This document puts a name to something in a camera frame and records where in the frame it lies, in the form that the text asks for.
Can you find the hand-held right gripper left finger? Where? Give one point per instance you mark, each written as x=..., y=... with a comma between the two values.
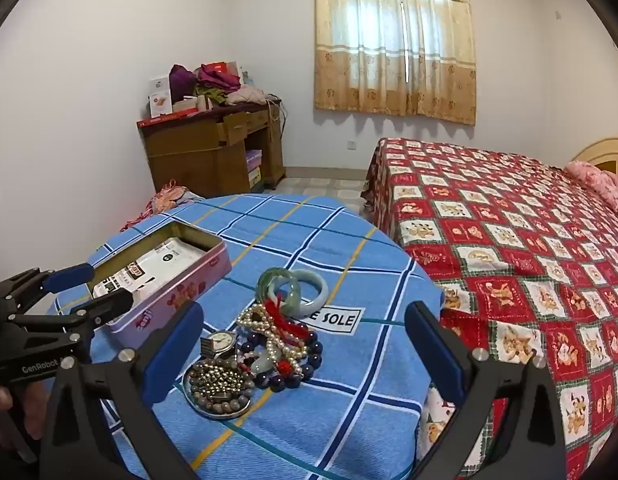
x=173, y=357

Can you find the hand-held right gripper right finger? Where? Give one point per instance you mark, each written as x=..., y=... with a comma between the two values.
x=435, y=357

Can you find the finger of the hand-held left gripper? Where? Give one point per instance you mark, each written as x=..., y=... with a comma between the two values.
x=69, y=276
x=111, y=305

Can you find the pink tin box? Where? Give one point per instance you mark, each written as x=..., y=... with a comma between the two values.
x=189, y=292

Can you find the jade pendant with red knot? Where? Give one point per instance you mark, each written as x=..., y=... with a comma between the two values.
x=264, y=363

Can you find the dark green jade bangle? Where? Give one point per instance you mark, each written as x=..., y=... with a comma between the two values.
x=276, y=273

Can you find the light green jade bangle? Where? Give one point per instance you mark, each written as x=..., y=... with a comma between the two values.
x=316, y=294

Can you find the person's left hand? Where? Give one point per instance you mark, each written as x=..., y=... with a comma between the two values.
x=6, y=402

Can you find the silver wristwatch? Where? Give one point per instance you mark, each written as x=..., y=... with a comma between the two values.
x=221, y=340

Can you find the round metal dish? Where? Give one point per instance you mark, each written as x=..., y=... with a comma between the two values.
x=201, y=406

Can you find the white printed paper packet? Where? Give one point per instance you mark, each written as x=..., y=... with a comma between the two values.
x=159, y=260

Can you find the red floral cloth pile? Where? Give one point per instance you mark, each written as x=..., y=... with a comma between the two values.
x=164, y=200

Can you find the red printed blanket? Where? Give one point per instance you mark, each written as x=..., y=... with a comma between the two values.
x=514, y=260

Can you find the blue plaid tablecloth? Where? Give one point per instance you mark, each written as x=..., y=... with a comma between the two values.
x=339, y=260

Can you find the wooden desk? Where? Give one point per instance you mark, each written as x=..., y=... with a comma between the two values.
x=189, y=155

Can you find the flat red box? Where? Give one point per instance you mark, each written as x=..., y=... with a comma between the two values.
x=164, y=115

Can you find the stack of books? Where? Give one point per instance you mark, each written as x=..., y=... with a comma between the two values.
x=254, y=167

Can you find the white cardboard box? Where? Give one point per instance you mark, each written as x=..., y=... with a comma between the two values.
x=160, y=97

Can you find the pink pillow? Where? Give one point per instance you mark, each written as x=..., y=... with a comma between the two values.
x=596, y=182

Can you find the pile of clothes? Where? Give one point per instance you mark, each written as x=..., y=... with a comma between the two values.
x=219, y=85

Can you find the wooden headboard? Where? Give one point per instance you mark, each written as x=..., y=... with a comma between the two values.
x=601, y=152

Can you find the beige patterned curtain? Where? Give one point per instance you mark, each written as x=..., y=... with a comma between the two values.
x=394, y=50

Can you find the white wall socket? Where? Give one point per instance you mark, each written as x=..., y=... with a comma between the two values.
x=350, y=145

